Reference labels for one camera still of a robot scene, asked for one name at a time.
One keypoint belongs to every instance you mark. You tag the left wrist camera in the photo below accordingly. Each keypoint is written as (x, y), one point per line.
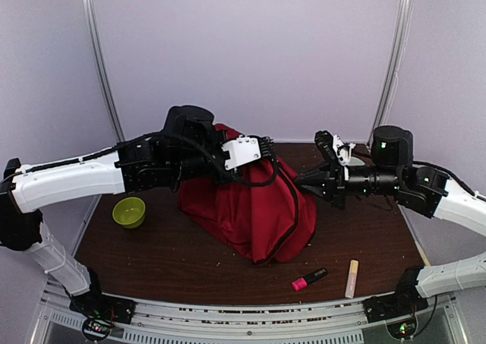
(246, 149)

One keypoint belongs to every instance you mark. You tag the red student backpack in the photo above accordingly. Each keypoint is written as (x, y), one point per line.
(263, 224)

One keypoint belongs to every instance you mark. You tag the lime green bowl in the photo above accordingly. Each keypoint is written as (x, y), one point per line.
(130, 212)

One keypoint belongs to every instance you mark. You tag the pale blue ceramic bowl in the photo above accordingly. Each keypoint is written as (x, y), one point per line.
(354, 161)

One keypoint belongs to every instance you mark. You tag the aluminium frame post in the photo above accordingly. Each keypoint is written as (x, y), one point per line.
(90, 15)
(391, 77)

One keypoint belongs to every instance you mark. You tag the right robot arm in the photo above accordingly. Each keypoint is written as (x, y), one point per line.
(427, 189)

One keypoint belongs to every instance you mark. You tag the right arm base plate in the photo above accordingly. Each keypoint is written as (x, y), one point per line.
(394, 305)

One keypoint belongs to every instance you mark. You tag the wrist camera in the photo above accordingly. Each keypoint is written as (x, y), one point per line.
(246, 149)
(333, 149)

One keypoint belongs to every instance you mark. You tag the pale yellow highlighter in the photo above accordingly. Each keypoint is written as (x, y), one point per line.
(351, 279)

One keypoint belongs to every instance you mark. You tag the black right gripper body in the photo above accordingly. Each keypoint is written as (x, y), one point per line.
(337, 183)

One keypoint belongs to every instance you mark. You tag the right aluminium frame post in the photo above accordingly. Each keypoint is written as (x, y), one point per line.
(391, 77)

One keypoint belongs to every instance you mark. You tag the pink black highlighter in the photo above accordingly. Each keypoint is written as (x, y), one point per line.
(308, 279)

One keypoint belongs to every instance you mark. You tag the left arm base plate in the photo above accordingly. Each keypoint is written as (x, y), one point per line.
(111, 309)

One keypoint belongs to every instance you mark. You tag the left aluminium frame post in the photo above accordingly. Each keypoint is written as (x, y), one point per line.
(90, 15)

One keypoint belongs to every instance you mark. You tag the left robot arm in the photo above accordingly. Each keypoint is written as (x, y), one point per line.
(188, 146)

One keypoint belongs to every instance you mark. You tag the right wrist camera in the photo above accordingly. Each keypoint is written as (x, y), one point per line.
(333, 149)

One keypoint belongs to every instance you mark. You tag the front aluminium rail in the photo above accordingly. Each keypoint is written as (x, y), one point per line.
(341, 321)

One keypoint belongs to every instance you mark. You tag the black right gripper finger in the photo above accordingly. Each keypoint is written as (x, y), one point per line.
(318, 191)
(316, 176)

